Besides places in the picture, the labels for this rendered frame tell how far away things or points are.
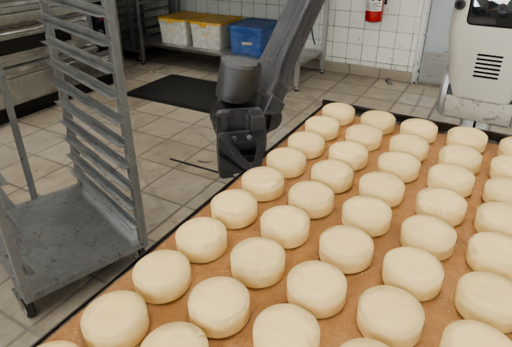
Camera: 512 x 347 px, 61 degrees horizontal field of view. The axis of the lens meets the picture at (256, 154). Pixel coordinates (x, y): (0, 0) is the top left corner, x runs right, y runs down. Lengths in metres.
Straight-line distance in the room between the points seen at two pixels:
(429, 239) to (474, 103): 0.90
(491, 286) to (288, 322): 0.17
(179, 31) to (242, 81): 3.98
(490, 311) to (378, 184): 0.18
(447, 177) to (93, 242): 1.59
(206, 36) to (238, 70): 3.80
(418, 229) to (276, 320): 0.17
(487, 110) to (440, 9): 3.00
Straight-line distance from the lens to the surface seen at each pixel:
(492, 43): 1.27
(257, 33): 4.12
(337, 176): 0.51
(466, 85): 1.30
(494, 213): 0.50
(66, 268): 1.84
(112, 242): 1.90
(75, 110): 2.02
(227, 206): 0.46
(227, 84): 0.66
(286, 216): 0.44
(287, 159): 0.54
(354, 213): 0.45
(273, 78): 0.74
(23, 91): 3.74
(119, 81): 1.55
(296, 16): 0.77
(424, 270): 0.41
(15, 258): 1.67
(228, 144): 0.58
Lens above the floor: 1.28
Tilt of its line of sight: 27 degrees down
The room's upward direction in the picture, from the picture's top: straight up
